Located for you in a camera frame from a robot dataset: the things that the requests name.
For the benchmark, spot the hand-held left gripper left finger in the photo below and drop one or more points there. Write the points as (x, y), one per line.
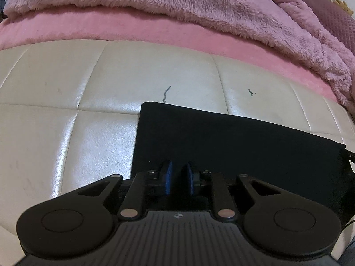
(168, 178)

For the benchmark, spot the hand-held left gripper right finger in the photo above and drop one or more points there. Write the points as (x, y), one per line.
(190, 178)

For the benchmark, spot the black pants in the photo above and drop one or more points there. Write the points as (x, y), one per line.
(235, 155)

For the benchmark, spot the pink bed sheet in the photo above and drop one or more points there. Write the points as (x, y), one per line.
(83, 25)

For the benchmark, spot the pink fluffy blanket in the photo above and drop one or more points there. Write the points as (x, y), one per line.
(194, 2)

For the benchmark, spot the mauve quilted pillow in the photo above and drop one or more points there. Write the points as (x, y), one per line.
(327, 13)

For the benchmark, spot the yellow rabbit plush toy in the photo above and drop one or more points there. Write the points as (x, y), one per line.
(341, 4)

